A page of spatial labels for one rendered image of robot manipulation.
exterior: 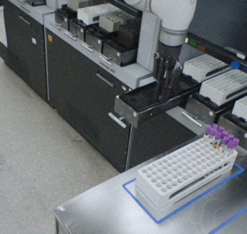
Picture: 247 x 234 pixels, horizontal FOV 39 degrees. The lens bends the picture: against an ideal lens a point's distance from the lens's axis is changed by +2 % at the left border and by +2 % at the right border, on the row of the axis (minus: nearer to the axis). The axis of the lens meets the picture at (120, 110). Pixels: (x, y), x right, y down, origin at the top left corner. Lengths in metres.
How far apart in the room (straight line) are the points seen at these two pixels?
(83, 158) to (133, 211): 1.33
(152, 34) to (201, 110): 0.43
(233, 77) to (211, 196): 0.61
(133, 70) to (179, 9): 0.60
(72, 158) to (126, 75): 0.78
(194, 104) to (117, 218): 0.65
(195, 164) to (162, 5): 0.50
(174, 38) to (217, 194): 0.50
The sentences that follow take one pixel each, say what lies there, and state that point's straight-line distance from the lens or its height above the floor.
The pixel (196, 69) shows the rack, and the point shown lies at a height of 0.86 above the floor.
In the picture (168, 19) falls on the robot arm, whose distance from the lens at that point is 1.15.
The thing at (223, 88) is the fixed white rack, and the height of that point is 0.86.
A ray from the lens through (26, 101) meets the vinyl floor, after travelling 2.72.
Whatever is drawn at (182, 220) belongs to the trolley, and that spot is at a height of 0.82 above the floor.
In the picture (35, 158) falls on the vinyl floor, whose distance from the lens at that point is 2.23.
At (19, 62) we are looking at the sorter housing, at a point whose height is 0.22.
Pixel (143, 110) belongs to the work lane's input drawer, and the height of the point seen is 0.80.
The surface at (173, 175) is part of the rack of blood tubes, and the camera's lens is 0.94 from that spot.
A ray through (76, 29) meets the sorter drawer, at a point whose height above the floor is 0.78.
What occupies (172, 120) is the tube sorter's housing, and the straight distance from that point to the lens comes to 1.51.
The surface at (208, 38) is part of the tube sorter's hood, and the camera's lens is 1.38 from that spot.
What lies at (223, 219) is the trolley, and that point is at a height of 0.82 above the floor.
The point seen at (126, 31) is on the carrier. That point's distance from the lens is 1.70.
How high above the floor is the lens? 1.54
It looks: 36 degrees down
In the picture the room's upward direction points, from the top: 6 degrees clockwise
